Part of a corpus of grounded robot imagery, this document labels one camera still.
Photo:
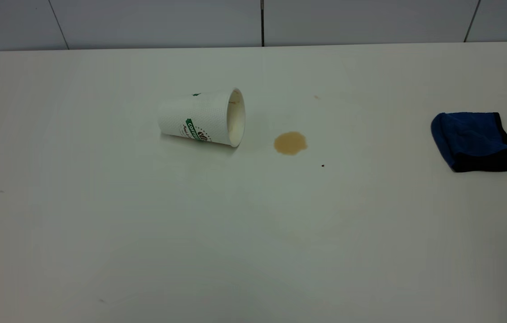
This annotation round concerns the blue black-edged cleaning cloth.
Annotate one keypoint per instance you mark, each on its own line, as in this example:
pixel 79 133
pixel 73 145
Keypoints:
pixel 471 139

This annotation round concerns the brown coffee spill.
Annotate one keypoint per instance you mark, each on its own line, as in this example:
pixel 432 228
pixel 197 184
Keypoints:
pixel 290 143

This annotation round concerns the white paper coffee cup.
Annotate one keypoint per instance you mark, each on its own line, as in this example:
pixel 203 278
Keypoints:
pixel 199 117

